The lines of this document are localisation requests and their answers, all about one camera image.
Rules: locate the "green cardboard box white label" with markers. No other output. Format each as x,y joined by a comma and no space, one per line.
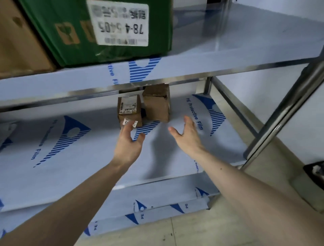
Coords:
76,27

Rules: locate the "person's left hand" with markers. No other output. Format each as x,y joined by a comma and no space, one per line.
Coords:
126,150

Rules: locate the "person's left forearm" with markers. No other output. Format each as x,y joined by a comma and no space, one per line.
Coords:
60,210

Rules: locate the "large brown cardboard box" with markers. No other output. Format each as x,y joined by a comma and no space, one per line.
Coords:
17,43

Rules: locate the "person's right forearm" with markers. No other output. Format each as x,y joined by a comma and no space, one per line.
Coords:
253,200

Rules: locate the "small labelled brown cardboard box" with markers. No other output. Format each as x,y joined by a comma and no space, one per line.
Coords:
129,107

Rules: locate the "person's right hand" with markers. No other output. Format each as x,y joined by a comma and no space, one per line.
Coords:
189,142

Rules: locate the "black bin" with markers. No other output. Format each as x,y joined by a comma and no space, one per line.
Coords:
315,174

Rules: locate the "white plastic package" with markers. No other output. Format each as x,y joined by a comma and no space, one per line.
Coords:
6,133

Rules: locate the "person's right thumb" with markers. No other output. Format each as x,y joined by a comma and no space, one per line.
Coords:
175,132

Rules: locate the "steel shelving rack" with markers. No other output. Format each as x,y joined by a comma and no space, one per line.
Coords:
227,53

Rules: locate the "small plain brown cardboard box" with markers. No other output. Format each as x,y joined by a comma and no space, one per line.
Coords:
157,104

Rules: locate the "person's left thumb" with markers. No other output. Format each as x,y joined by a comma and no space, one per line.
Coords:
140,139

